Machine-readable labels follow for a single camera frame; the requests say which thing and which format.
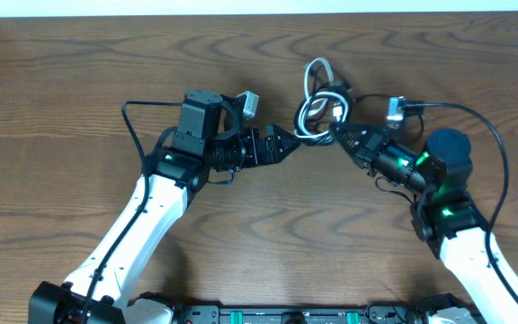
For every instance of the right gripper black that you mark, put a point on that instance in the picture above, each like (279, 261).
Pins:
(372, 141)

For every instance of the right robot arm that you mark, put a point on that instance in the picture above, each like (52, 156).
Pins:
(444, 215)

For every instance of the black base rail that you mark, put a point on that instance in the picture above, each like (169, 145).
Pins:
(380, 312)

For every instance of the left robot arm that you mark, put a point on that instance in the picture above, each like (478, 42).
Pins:
(210, 135)

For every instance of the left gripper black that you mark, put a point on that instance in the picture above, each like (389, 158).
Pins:
(256, 157)

